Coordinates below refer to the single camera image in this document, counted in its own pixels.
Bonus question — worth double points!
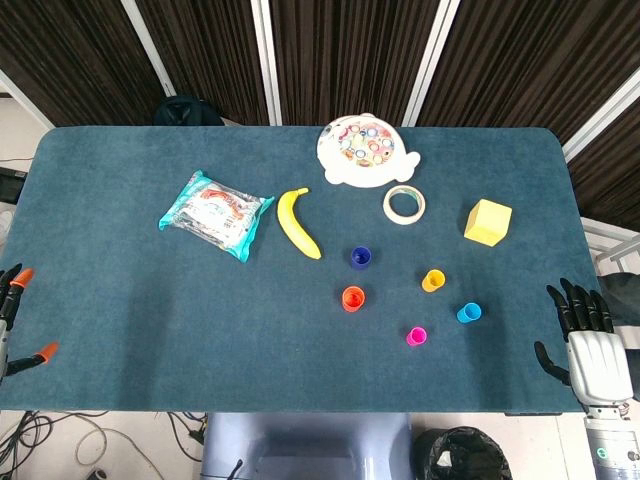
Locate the black box device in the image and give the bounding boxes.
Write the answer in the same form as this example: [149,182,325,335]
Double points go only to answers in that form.
[0,167,27,203]

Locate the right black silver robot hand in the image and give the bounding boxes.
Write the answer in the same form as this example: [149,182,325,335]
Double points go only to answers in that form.
[533,278,635,407]

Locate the white fish-shaped toy game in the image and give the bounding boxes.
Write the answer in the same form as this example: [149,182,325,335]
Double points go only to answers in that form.
[315,112,422,189]

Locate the yellow cube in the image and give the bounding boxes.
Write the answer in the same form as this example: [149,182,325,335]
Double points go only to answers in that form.
[463,198,513,248]

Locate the black trash bag bin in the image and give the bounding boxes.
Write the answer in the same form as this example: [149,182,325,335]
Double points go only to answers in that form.
[413,425,512,480]

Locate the floor cables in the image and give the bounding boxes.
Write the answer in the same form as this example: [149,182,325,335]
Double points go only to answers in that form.
[0,410,209,480]

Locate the blue felt table cover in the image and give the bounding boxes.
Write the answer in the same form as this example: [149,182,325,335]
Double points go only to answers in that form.
[0,125,627,414]

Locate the left orange-tipped robot hand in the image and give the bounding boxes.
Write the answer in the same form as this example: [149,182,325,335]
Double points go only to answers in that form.
[0,263,60,384]

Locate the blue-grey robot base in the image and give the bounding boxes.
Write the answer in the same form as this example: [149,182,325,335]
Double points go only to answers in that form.
[201,412,416,480]

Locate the masking tape roll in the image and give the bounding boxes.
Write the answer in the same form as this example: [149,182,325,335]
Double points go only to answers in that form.
[383,184,427,225]

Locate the yellow banana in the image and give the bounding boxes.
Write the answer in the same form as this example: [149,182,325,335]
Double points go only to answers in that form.
[277,187,323,261]

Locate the dark fabric object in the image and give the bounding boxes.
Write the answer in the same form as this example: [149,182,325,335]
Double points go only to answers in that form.
[597,272,640,326]

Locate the white metal rack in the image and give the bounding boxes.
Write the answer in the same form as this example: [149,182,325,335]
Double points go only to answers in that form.
[582,217,640,281]

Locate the black backpack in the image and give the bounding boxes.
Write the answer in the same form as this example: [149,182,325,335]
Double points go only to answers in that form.
[153,96,224,127]

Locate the dark brown curtain panel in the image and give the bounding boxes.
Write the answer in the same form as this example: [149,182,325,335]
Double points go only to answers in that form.
[269,0,444,126]
[0,0,166,127]
[417,0,640,146]
[567,99,640,232]
[134,0,271,126]

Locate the teal snack packet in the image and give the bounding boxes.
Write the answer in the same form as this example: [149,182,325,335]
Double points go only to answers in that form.
[158,169,276,264]

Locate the red-orange plastic cup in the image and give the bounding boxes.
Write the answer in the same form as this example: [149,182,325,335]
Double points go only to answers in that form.
[341,285,367,313]

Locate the white partition post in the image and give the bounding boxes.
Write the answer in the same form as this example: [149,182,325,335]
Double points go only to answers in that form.
[119,0,176,97]
[0,67,55,131]
[562,74,640,162]
[402,0,461,127]
[249,0,283,126]

